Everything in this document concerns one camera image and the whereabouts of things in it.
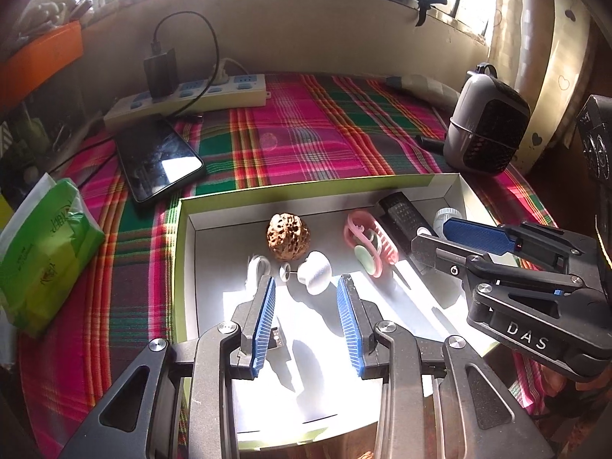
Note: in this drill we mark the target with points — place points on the black smartphone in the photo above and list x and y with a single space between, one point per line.
155 160

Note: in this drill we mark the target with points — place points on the right hand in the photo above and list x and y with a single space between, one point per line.
553 383

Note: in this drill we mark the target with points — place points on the plaid bed cloth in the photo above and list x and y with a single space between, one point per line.
311 128

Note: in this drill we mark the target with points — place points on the white round earbud case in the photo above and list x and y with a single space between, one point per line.
315 273

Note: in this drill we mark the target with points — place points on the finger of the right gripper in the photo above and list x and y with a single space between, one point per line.
458 261
549 247

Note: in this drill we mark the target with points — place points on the green tissue pack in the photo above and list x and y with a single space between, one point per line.
45 247

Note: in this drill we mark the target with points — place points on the black camera box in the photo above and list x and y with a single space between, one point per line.
594 126

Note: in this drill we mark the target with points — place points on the orange storage bin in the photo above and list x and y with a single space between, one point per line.
39 61

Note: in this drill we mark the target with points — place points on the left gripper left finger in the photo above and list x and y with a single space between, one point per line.
138 416

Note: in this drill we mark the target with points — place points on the brown carved walnut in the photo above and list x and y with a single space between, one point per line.
288 237

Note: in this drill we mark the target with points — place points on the heart pattern curtain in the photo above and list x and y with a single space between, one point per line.
545 50

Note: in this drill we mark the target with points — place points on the red white small clip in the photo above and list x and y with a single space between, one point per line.
369 241

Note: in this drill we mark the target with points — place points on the green white cardboard box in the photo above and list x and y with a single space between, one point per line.
308 389

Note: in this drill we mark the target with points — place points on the clear plastic jar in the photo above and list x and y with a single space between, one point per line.
442 216

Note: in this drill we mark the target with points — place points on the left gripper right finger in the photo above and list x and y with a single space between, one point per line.
439 399

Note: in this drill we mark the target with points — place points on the black window hook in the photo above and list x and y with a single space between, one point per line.
423 6

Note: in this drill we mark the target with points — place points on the black charger with cable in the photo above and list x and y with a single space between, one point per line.
161 69

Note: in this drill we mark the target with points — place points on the grey black mini heater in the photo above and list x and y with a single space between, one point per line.
487 125

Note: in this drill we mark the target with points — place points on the white power strip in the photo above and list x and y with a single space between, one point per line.
237 92

